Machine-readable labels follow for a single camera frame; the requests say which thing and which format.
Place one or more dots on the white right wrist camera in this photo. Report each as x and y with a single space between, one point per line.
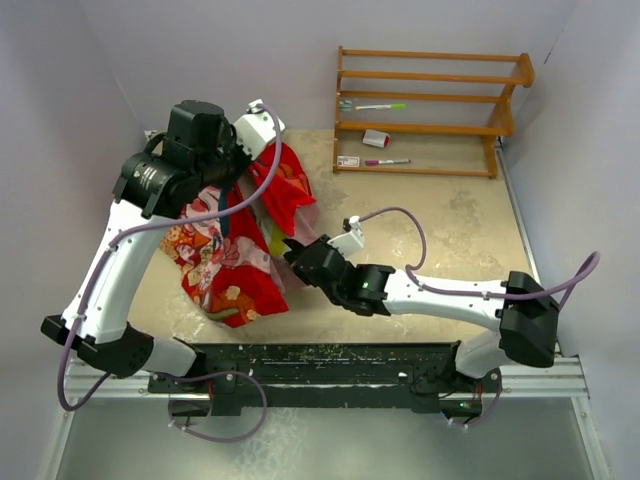
351 240

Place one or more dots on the white red eraser box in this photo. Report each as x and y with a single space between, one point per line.
375 138

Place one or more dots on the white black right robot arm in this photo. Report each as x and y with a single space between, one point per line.
518 320

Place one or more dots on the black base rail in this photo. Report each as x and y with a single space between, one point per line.
209 354

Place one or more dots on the white red card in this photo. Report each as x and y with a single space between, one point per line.
348 161

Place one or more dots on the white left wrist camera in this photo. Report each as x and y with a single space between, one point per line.
256 129

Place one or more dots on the green white marker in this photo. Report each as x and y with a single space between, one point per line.
394 106

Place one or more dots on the wooden shelf rack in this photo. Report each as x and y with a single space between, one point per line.
500 124

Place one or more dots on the aluminium extrusion rail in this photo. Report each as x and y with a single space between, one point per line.
550 375

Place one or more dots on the purple white marker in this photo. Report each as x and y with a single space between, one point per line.
387 162

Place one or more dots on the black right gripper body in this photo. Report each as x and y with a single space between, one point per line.
323 241

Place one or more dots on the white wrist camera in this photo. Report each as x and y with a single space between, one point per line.
351 240
256 129

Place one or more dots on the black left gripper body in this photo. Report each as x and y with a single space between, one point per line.
223 166

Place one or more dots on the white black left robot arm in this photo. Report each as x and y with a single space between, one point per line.
148 198

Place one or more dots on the red patterned pillowcase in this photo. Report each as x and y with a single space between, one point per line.
233 268

